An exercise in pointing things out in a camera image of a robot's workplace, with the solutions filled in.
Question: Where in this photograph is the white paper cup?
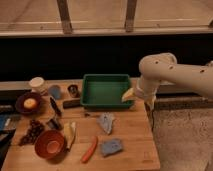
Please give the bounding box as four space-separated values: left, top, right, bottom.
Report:
29 77 47 95

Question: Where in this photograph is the black rectangular block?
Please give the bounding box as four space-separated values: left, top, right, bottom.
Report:
63 99 80 109

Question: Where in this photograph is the blue object at left edge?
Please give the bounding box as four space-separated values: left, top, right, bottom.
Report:
0 115 20 131

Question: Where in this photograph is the yellow round fruit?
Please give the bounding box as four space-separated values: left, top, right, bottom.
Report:
24 98 37 109

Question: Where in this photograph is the yellow banana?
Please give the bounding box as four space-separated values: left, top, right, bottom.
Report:
63 122 76 150

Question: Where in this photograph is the dark brown plate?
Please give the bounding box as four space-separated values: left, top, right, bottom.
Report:
15 92 42 115

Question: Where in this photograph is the orange brown bowl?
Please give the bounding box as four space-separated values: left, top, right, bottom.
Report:
34 130 65 159

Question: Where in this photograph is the orange carrot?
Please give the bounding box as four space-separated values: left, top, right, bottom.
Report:
81 136 98 163

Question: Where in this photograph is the dark handled utensil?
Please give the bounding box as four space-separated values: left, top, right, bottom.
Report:
50 97 62 116

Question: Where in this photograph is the blue small cup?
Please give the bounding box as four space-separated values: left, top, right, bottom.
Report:
48 85 61 100

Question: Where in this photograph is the bunch of dark grapes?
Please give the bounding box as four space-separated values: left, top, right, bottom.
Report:
19 120 45 146

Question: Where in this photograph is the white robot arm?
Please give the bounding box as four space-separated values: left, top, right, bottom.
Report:
122 53 213 110

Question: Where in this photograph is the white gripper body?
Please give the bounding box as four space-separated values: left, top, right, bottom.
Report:
134 77 158 110

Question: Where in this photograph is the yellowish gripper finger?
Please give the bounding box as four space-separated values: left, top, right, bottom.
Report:
122 88 135 102

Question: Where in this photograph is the grey crumpled cloth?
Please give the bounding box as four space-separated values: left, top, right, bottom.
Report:
97 113 115 134

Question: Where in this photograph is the small dark metal object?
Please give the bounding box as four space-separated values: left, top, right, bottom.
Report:
46 118 62 130

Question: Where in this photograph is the small metal fork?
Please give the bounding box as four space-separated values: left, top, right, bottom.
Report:
84 113 99 118

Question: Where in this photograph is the green plastic tray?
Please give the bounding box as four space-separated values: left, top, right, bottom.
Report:
80 74 134 109

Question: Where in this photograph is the dark small tin cup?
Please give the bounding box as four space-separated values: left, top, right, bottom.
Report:
68 84 79 98

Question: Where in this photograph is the blue sponge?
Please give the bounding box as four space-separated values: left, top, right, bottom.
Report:
100 139 123 157

